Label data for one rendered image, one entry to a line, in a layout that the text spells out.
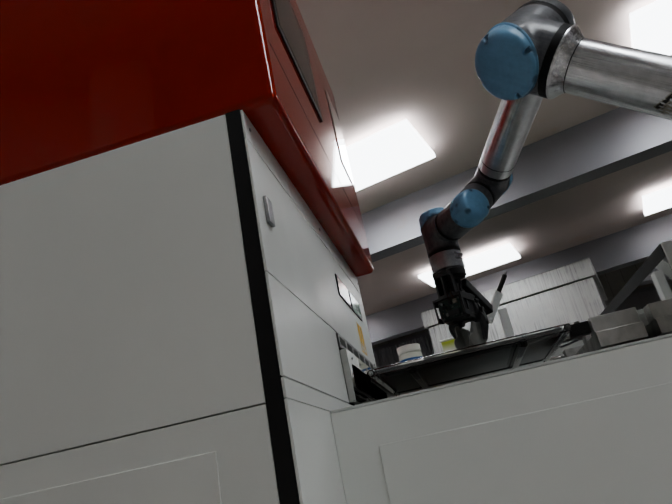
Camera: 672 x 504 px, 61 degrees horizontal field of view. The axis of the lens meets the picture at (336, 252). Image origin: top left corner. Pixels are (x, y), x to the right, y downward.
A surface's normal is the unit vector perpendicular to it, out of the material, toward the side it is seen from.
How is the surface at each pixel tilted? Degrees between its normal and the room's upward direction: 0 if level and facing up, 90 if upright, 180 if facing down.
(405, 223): 90
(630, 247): 90
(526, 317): 90
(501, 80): 121
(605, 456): 90
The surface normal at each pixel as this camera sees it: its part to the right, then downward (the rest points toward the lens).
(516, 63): -0.71, 0.51
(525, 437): -0.23, -0.33
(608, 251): -0.48, -0.25
